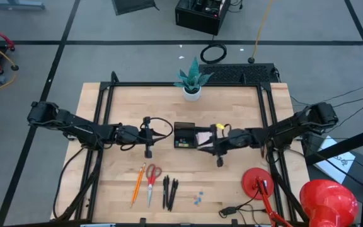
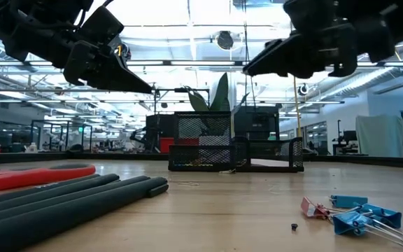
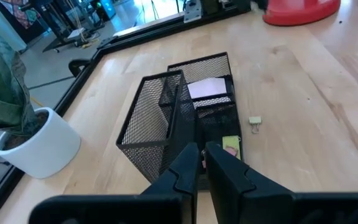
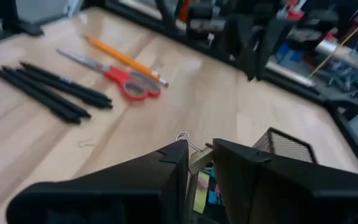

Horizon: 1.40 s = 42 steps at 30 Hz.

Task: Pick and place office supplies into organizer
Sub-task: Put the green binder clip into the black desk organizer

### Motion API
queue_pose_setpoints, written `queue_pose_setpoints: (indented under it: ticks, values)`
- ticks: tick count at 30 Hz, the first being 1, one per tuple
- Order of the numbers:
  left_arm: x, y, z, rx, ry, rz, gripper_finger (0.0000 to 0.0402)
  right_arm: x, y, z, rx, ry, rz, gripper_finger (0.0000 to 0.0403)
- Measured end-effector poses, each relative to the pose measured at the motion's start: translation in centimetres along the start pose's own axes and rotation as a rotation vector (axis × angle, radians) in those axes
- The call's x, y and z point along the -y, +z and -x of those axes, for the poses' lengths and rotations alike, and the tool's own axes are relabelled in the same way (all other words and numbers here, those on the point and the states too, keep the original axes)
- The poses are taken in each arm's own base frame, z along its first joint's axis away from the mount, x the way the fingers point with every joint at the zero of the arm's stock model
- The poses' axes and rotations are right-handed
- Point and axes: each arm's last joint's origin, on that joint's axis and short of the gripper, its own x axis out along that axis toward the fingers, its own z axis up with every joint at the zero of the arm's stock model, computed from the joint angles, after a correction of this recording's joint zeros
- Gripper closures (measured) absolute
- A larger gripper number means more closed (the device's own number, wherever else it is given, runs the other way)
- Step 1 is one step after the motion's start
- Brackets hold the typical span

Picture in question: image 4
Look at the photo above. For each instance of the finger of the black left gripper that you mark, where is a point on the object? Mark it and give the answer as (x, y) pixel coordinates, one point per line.
(245, 46)
(266, 46)

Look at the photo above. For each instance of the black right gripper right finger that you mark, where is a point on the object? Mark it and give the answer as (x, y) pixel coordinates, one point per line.
(291, 193)

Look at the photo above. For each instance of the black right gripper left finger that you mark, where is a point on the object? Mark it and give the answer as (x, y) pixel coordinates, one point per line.
(120, 193)

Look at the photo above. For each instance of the black mesh desk organizer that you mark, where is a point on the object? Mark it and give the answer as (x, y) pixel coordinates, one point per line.
(284, 146)

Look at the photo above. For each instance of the blue binder clip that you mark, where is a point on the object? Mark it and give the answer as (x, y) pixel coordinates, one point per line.
(213, 197)

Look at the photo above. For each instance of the small yellow eraser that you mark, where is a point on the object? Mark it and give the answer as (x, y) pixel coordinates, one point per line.
(201, 193)

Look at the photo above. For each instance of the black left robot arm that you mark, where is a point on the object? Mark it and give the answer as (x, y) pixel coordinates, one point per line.
(253, 7)

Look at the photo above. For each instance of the black aluminium table frame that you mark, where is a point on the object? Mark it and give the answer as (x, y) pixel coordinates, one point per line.
(337, 102)

